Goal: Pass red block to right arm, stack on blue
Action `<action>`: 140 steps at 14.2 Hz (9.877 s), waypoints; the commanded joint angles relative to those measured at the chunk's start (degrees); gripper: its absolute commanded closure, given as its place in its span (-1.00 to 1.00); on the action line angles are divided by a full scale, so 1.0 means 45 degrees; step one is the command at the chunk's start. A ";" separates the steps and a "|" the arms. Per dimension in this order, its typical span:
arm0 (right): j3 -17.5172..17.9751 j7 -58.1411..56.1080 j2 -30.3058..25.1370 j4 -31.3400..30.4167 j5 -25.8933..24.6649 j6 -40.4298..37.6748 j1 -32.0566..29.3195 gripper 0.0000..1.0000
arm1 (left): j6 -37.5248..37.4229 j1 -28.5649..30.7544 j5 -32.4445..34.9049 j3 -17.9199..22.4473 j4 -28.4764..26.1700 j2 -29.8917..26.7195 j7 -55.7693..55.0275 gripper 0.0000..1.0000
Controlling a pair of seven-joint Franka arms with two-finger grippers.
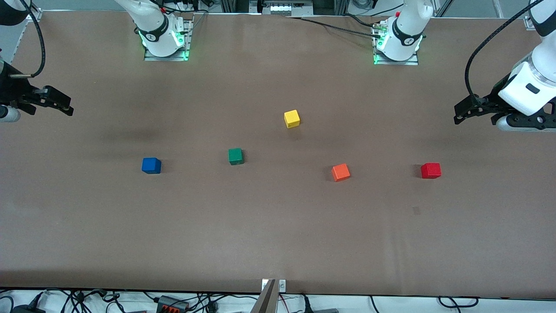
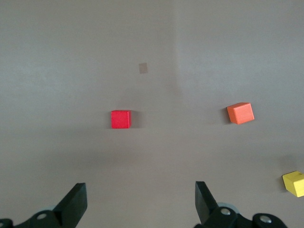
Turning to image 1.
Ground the black plug with cable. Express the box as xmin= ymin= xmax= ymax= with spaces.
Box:
xmin=303 ymin=295 xmax=339 ymax=313

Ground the hub with orange connectors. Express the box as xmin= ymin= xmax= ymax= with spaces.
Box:
xmin=156 ymin=295 xmax=190 ymax=313

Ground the red wooden block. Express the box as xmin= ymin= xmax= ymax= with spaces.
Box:
xmin=420 ymin=163 xmax=442 ymax=179

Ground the black cable with metal plug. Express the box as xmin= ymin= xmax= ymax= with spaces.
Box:
xmin=464 ymin=0 xmax=546 ymax=100
xmin=8 ymin=0 xmax=47 ymax=80

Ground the grey terminal rail device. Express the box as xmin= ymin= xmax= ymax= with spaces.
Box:
xmin=250 ymin=0 xmax=314 ymax=16

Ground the black left camera mount plate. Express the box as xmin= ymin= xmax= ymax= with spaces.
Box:
xmin=500 ymin=99 xmax=556 ymax=130

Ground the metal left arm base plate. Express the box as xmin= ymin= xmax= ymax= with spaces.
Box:
xmin=373 ymin=41 xmax=420 ymax=67

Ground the grey metal camera pole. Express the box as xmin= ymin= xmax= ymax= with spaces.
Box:
xmin=251 ymin=280 xmax=278 ymax=313

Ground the long black cable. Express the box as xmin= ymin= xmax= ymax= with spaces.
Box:
xmin=289 ymin=14 xmax=384 ymax=40

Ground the looped black cable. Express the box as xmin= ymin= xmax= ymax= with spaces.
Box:
xmin=438 ymin=296 xmax=479 ymax=310

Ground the orange wooden block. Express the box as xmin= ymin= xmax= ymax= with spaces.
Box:
xmin=331 ymin=163 xmax=351 ymax=182

